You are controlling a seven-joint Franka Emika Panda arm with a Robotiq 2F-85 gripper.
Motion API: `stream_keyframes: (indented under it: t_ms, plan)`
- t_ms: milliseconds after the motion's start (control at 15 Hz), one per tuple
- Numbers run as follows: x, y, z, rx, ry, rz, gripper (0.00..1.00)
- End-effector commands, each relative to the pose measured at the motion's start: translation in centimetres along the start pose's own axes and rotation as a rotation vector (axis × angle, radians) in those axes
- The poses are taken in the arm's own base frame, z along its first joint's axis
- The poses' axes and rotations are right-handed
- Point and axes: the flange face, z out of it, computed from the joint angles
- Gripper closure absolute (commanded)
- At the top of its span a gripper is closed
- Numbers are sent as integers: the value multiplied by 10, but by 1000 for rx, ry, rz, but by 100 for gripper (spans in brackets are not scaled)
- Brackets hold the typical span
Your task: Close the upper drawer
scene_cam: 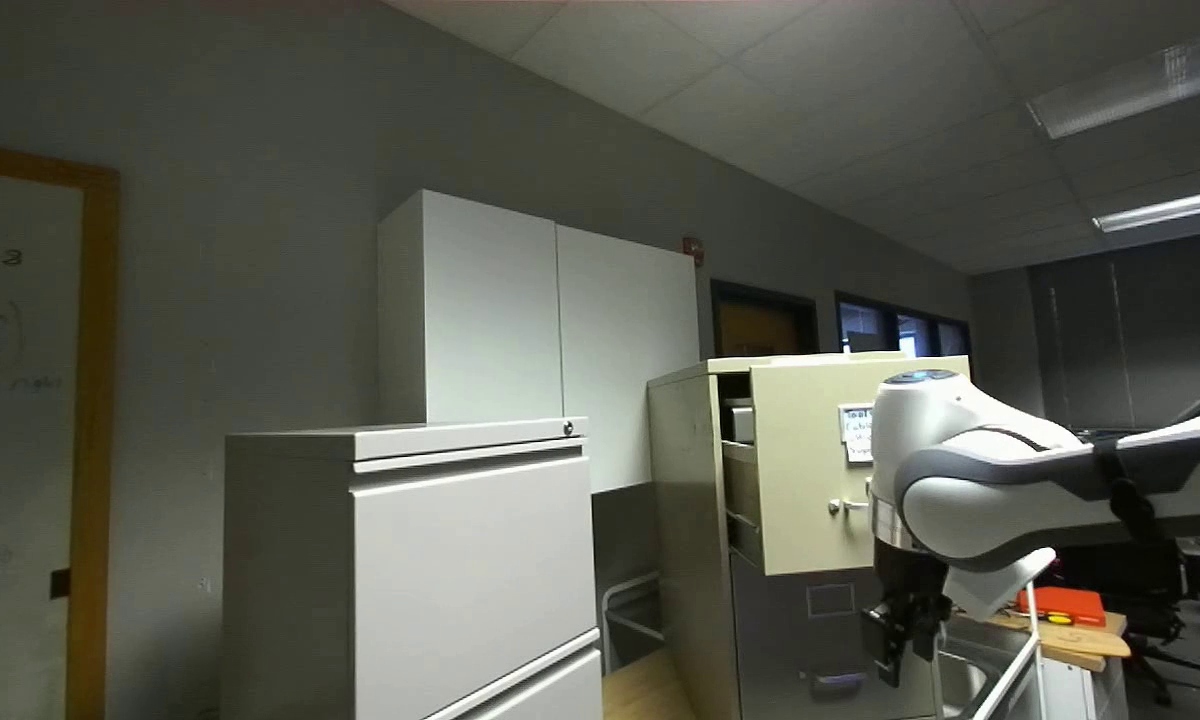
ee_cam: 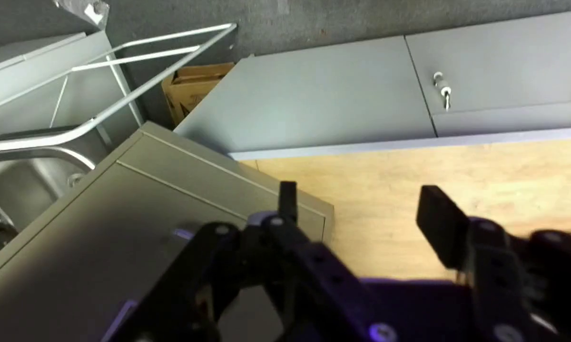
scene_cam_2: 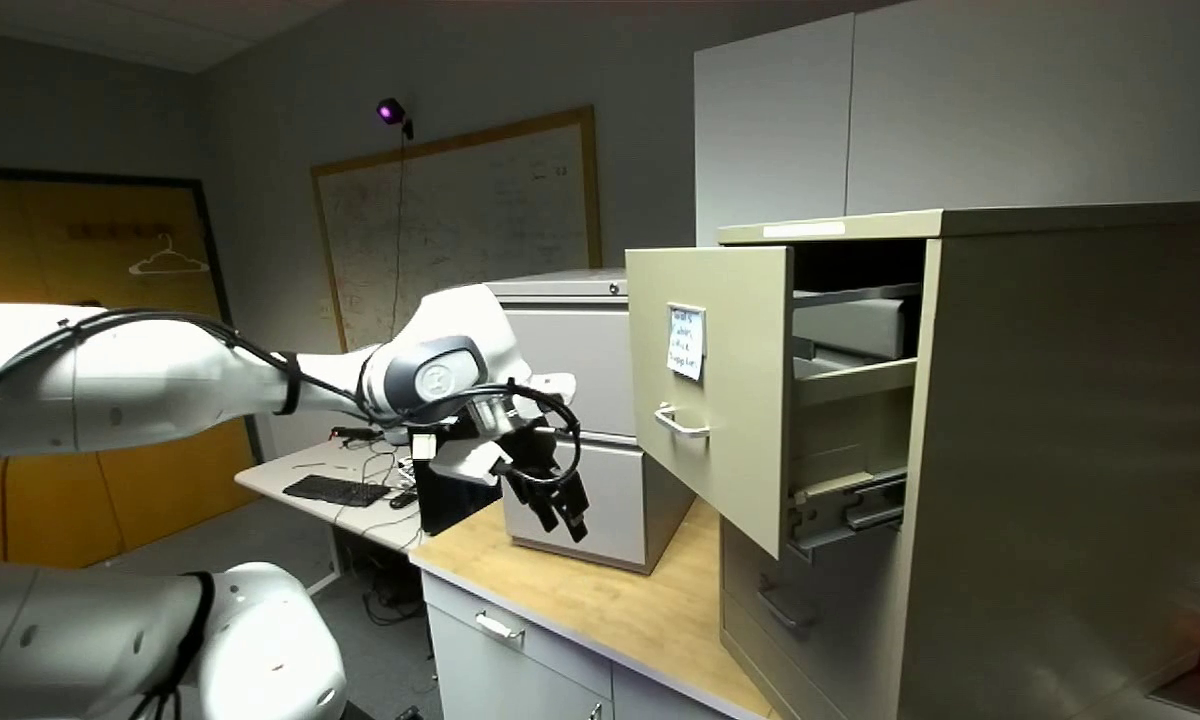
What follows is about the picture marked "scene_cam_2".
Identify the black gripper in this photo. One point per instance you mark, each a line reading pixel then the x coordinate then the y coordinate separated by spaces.
pixel 537 462

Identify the beige drawer with paper label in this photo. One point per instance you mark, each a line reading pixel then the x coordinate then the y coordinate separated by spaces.
pixel 721 455

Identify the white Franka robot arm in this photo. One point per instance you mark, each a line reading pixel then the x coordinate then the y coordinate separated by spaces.
pixel 123 384

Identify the white paper drawer label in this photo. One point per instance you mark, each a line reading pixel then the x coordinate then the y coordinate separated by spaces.
pixel 686 343

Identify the beige drawer without label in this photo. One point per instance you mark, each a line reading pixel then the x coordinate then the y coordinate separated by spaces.
pixel 815 643

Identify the small grey filing cabinet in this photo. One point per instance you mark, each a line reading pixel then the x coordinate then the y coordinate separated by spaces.
pixel 607 502

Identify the wood topped grey cabinet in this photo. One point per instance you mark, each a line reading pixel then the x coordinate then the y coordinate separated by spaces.
pixel 602 594

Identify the black computer tower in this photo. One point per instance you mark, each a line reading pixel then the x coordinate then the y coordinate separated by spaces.
pixel 450 506

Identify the black computer mouse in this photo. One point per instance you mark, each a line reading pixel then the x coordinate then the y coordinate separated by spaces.
pixel 401 502

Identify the black computer keyboard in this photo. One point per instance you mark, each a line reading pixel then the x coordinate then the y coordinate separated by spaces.
pixel 336 491

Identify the white office desk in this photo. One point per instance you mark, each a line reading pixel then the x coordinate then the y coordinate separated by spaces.
pixel 320 462

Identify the wood framed whiteboard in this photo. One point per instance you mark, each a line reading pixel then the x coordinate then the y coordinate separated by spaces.
pixel 495 226

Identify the beige metal filing cabinet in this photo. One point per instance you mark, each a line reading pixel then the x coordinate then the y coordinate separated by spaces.
pixel 1064 467

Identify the yellow wooden door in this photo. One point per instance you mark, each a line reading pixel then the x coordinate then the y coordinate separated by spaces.
pixel 81 243

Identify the camera with purple light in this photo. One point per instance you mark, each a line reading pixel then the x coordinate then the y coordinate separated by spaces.
pixel 395 113

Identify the narrow white wall cabinet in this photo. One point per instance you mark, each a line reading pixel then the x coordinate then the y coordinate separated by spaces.
pixel 772 135

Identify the wide white wall cabinet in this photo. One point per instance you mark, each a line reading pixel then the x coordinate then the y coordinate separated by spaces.
pixel 1027 106

